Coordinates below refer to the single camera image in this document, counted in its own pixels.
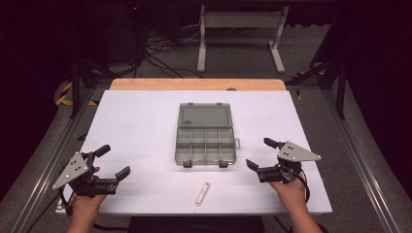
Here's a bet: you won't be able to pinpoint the black tripod stand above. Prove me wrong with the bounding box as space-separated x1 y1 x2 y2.
68 57 113 119
286 57 348 120

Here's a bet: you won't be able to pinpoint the person's right hand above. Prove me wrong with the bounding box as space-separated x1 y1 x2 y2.
268 176 309 212

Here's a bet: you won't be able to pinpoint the dark equipment cabinet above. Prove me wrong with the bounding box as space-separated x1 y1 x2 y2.
105 0 145 64

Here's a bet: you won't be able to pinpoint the white table board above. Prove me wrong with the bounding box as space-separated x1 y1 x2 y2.
54 89 333 216

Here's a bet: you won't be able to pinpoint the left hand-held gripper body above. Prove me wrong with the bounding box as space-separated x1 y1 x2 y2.
51 150 119 198

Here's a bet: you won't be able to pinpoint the person's left hand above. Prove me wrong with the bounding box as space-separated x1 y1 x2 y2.
71 193 109 218

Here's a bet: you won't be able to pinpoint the aluminium frame rail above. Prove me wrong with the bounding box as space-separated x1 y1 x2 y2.
9 86 98 233
320 86 404 233

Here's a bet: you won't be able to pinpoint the grey clear plastic compartment box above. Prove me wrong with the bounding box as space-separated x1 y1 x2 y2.
174 102 243 169

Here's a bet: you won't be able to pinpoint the right hand-held gripper cable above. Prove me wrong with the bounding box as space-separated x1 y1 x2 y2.
296 173 312 203

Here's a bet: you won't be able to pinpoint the black floor cables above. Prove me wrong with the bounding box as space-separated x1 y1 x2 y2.
141 28 206 80

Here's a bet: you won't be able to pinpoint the yellow black hazard tape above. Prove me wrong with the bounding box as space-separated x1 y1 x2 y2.
54 82 99 107

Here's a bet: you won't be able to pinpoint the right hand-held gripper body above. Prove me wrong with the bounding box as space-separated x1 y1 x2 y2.
257 141 323 185

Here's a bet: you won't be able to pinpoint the hand-held gripper cable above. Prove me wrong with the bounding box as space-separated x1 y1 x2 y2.
57 186 75 217
296 173 312 203

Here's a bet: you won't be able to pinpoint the left hand-held gripper cable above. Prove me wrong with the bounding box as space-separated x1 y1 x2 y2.
57 186 75 217

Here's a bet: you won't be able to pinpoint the white metal stand frame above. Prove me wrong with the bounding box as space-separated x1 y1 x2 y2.
196 4 290 75

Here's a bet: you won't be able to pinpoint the small white flat stick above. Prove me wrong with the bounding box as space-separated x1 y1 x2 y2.
194 182 211 208

